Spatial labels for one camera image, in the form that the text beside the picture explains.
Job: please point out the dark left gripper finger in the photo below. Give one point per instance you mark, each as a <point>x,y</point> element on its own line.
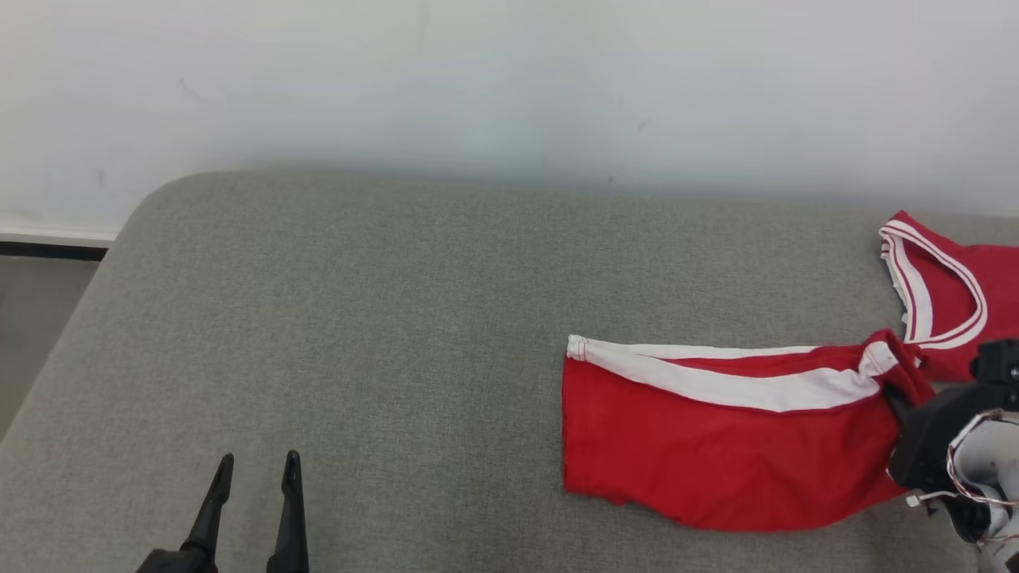
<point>290,517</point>
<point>208,513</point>

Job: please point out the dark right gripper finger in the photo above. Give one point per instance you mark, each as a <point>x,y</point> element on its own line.
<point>898,402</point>

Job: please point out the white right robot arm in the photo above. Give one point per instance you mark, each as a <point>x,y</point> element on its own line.
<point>991,469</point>

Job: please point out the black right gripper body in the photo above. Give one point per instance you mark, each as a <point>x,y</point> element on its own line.
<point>927,446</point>

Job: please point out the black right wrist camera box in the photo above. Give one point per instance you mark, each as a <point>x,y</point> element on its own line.
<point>999,362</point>

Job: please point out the black skirting strip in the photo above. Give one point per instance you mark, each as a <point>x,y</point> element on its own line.
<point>48,247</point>

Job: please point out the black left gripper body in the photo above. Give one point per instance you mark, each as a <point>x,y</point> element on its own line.
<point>175,563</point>

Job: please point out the grey fabric sofa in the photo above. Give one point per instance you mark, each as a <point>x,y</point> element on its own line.
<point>358,358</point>

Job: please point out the red white basketball jersey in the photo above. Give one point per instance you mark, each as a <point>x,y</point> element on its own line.
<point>963,334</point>

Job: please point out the red shorts with white stripe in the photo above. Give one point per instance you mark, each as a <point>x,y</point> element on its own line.
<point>716,454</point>

